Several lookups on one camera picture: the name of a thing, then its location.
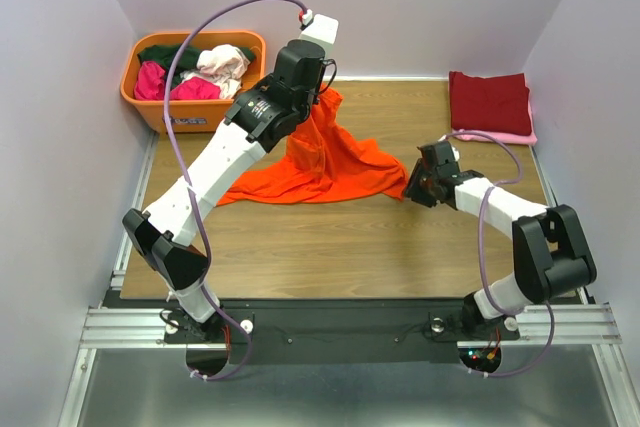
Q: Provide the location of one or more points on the orange plastic laundry basket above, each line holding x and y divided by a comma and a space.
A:
192, 115

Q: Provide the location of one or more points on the folded pink t-shirt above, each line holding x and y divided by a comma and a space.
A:
506, 138

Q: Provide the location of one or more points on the dark green garment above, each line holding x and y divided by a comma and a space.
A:
163, 54

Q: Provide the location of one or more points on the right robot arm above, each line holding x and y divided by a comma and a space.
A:
550, 251

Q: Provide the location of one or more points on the pale pink garment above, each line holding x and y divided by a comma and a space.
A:
223, 67

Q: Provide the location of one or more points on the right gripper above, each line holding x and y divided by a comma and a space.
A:
413, 189

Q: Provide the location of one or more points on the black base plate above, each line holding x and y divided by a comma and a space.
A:
334, 331

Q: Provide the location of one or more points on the orange t-shirt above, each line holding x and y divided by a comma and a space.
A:
323, 163

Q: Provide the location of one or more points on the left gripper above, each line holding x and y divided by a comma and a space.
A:
317, 88

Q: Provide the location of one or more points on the magenta garment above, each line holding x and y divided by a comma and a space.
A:
150, 86

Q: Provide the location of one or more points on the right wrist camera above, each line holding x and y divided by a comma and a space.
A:
455, 153

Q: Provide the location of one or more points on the folded dark red t-shirt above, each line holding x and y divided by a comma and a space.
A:
491, 104

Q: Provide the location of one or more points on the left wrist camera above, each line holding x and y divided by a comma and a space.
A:
319, 29

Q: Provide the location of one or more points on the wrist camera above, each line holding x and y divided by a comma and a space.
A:
319, 29
455, 153

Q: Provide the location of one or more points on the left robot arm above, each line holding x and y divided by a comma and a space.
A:
256, 122

